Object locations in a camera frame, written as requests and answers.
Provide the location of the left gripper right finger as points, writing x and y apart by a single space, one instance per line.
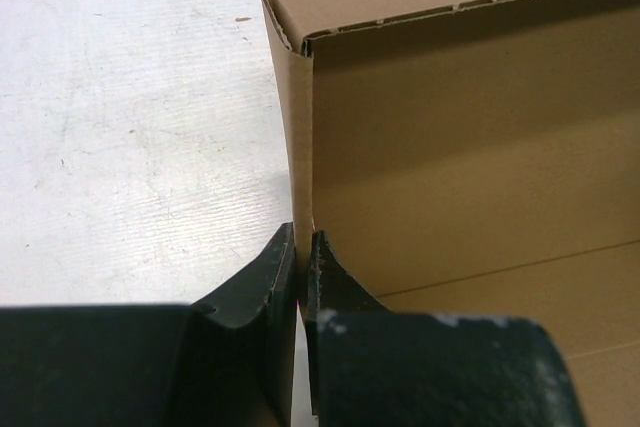
369 366

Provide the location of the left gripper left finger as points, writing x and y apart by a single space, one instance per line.
224 360

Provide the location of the cardboard box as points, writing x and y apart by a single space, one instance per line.
475 157

